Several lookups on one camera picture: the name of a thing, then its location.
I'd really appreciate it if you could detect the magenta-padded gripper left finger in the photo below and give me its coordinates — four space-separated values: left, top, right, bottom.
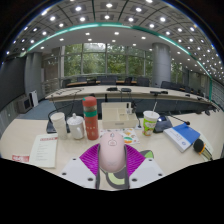
59 143 102 190

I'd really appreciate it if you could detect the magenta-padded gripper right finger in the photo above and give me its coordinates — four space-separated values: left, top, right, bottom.
124 143 167 190

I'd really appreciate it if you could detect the pink computer mouse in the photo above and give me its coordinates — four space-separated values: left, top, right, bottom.
98 131 128 174

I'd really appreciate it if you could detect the cream printed booklet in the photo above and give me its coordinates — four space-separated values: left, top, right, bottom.
29 133 59 169

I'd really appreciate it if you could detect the colourful sticker sheet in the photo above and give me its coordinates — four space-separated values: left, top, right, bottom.
99 127 141 146

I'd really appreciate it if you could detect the white lidded mug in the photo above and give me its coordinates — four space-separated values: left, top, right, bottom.
66 113 86 140

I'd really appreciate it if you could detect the green-print paper cup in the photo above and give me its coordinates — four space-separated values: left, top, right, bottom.
142 101 161 137

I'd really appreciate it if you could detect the stack of white paper cups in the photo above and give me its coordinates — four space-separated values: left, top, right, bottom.
49 111 68 140

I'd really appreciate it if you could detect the blue and white book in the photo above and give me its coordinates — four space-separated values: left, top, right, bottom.
163 122 201 153

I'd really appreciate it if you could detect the grey gooseneck desk microphone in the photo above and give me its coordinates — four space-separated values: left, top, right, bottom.
153 114 192 134

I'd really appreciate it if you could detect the black gooseneck desk microphone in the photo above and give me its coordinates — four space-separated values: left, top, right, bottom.
45 96 84 134

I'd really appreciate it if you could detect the red thermos bottle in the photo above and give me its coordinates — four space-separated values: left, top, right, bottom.
82 96 100 141

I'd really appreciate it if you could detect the black handheld microphone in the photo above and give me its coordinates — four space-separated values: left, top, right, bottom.
193 138 214 162

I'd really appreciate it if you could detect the red and white flyer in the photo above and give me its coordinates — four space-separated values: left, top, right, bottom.
11 153 31 164

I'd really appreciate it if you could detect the cream cardboard box tray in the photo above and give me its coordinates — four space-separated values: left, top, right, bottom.
100 101 139 130

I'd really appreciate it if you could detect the group of black desk microphones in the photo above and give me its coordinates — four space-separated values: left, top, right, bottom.
106 86 169 96

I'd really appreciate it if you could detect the white floor appliance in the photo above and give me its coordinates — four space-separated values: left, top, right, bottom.
29 89 40 108

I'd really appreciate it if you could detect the group of dark office chairs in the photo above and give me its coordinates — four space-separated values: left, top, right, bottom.
61 75 214 101

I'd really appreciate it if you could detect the group of ceiling lights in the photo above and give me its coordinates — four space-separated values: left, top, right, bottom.
4 0 224 83

